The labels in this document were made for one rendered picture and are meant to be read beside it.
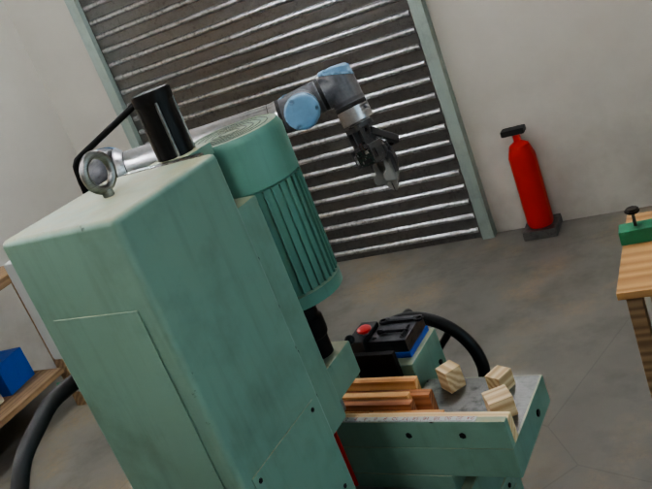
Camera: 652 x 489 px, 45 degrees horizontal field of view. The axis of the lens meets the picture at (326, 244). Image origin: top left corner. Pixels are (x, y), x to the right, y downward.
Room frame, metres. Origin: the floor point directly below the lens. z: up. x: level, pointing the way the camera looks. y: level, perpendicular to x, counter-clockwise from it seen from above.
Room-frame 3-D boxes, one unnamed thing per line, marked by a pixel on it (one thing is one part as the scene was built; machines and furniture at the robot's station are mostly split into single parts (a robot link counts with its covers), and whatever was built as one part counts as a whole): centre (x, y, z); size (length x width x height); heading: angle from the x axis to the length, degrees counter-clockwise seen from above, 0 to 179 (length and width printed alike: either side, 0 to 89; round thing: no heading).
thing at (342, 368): (1.28, 0.09, 1.03); 0.14 x 0.07 x 0.09; 145
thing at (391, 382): (1.33, 0.02, 0.93); 0.20 x 0.02 x 0.07; 55
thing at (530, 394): (1.36, 0.00, 0.87); 0.61 x 0.30 x 0.06; 55
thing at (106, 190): (1.05, 0.25, 1.55); 0.06 x 0.02 x 0.07; 145
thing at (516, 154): (3.91, -1.12, 0.30); 0.19 x 0.18 x 0.60; 149
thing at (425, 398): (1.32, 0.03, 0.92); 0.26 x 0.02 x 0.05; 55
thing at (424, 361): (1.43, -0.05, 0.91); 0.15 x 0.14 x 0.09; 55
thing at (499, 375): (1.24, -0.21, 0.92); 0.04 x 0.03 x 0.04; 123
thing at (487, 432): (1.24, 0.08, 0.93); 0.60 x 0.02 x 0.06; 55
